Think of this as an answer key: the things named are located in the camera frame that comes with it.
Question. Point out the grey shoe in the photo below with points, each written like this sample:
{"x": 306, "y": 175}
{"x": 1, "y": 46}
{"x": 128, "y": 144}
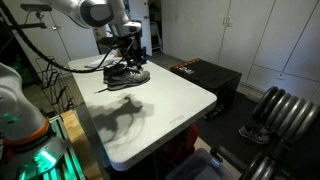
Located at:
{"x": 254, "y": 135}

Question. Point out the black plyo box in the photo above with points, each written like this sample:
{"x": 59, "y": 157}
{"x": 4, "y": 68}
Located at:
{"x": 206, "y": 80}

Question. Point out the clear plastic storage bin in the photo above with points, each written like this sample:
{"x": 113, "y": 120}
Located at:
{"x": 196, "y": 166}

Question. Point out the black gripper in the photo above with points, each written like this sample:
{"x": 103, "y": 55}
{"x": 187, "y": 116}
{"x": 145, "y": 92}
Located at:
{"x": 128, "y": 45}

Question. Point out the grey running sneaker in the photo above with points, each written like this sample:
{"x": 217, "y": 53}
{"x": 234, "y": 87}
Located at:
{"x": 130, "y": 79}
{"x": 113, "y": 70}

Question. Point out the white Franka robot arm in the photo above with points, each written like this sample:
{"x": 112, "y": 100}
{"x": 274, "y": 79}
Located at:
{"x": 96, "y": 13}

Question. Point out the white cabinet wall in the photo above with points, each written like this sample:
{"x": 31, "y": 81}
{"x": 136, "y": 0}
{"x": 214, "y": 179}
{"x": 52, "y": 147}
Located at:
{"x": 250, "y": 33}

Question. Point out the red orange bag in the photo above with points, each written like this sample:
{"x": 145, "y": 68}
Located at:
{"x": 181, "y": 141}

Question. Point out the wooden board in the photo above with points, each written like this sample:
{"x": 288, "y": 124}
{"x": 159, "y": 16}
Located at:
{"x": 77, "y": 140}

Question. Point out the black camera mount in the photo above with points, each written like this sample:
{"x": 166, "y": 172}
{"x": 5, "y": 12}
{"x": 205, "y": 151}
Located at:
{"x": 35, "y": 8}

